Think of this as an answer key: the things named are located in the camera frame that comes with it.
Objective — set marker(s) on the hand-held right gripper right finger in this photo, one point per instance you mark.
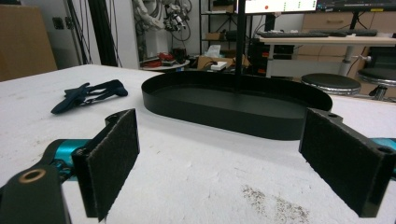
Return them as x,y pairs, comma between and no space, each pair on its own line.
345,161

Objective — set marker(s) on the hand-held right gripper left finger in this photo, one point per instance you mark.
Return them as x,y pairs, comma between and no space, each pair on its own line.
107,161

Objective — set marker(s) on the dark blue glove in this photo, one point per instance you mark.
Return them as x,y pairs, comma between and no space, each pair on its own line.
88,93

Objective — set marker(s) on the black oval tray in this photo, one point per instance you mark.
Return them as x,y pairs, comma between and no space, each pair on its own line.
236,102

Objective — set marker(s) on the black round stool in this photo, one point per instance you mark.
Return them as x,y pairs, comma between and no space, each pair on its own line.
378,79
330,83

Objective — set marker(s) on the small round white table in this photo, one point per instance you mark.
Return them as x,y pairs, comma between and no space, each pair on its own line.
165,64

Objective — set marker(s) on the light wooden desk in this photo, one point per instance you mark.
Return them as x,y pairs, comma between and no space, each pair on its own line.
327,41

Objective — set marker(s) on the black keyboard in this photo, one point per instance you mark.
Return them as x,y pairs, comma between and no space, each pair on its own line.
291,34

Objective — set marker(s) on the brown wooden board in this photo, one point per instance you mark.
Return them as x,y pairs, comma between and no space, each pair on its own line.
25,42

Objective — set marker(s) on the brown cardboard box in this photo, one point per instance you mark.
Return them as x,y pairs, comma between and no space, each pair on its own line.
213,61

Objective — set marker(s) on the computer monitor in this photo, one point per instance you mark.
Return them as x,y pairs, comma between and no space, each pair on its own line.
280,6
355,4

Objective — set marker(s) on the black vertical pole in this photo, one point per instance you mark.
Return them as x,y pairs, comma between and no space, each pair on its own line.
240,43

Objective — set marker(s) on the black metal shelf rack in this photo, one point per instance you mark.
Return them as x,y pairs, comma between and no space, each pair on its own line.
218,31

